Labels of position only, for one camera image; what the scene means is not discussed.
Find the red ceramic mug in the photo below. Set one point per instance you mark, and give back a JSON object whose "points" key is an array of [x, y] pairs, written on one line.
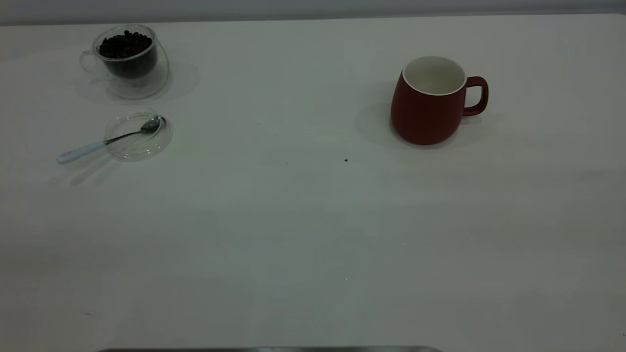
{"points": [[420, 117]]}

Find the clear glass saucer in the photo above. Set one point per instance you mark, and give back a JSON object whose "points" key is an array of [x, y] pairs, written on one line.
{"points": [[142, 149]]}

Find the clear glass cup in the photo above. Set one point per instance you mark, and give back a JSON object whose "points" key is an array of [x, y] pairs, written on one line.
{"points": [[159, 73]]}

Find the pile of coffee beans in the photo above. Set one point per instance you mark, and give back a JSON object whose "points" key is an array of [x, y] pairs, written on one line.
{"points": [[124, 46]]}

